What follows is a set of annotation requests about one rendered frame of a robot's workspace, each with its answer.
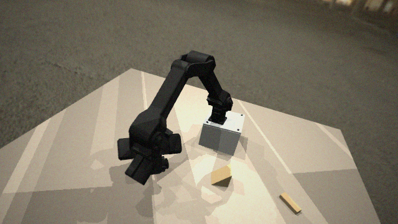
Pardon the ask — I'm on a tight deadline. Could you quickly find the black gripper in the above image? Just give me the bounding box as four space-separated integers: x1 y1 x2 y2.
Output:
117 133 182 161

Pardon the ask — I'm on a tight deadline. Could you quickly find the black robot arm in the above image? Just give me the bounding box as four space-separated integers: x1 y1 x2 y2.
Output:
125 50 233 185

